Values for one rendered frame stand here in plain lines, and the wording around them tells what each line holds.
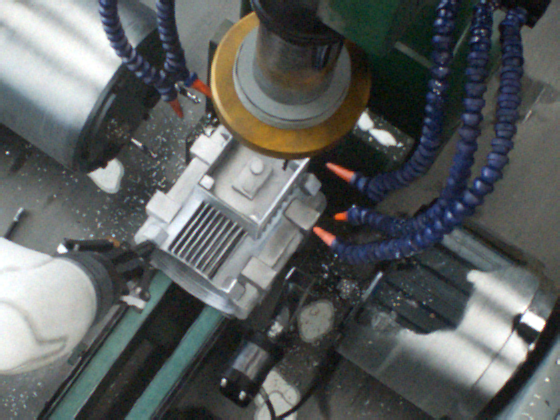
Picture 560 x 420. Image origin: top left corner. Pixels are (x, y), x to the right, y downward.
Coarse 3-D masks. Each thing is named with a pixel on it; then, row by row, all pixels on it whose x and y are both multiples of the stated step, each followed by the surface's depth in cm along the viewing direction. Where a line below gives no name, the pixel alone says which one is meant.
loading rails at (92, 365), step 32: (320, 192) 162; (160, 288) 158; (128, 320) 156; (160, 320) 164; (224, 320) 156; (96, 352) 155; (128, 352) 161; (192, 352) 155; (64, 384) 153; (96, 384) 154; (160, 384) 154; (64, 416) 152; (128, 416) 153; (160, 416) 152
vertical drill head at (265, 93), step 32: (288, 0) 97; (256, 32) 120; (224, 64) 122; (256, 64) 116; (288, 64) 109; (320, 64) 109; (352, 64) 122; (224, 96) 121; (256, 96) 118; (288, 96) 116; (320, 96) 118; (352, 96) 121; (256, 128) 120; (288, 128) 119; (320, 128) 120; (352, 128) 121; (288, 160) 130
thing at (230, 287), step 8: (224, 128) 147; (224, 136) 147; (304, 176) 145; (312, 176) 144; (304, 184) 144; (312, 184) 144; (320, 184) 145; (304, 192) 146; (312, 192) 145; (152, 224) 143; (144, 232) 143; (152, 232) 142; (160, 232) 142; (152, 240) 142; (160, 240) 142; (152, 264) 155; (224, 280) 141; (232, 280) 140; (224, 288) 140; (232, 288) 140; (240, 288) 141; (232, 296) 140; (240, 296) 141; (224, 312) 152
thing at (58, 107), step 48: (0, 0) 143; (48, 0) 142; (96, 0) 144; (0, 48) 142; (48, 48) 141; (96, 48) 140; (144, 48) 143; (0, 96) 146; (48, 96) 142; (96, 96) 140; (144, 96) 155; (48, 144) 147; (96, 144) 148
